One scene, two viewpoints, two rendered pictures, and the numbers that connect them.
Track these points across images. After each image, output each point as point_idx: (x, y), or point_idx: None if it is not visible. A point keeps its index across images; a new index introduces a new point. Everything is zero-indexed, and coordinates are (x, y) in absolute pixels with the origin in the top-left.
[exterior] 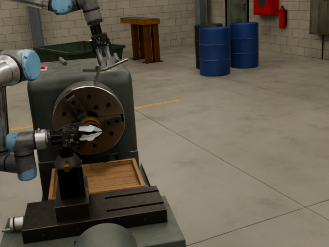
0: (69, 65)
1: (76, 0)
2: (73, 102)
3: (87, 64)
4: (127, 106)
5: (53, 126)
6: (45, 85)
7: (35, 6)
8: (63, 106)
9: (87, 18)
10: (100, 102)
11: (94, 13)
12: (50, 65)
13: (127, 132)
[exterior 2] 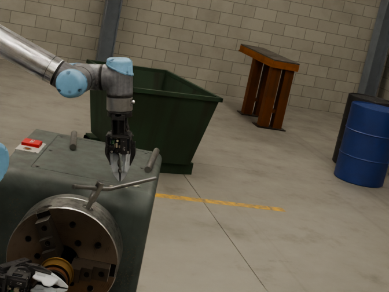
0: (77, 152)
1: (99, 76)
2: (45, 227)
3: (104, 159)
4: (132, 248)
5: (7, 252)
6: (21, 182)
7: (33, 73)
8: (30, 227)
9: (109, 107)
10: (85, 237)
11: (121, 103)
12: (51, 142)
13: (121, 287)
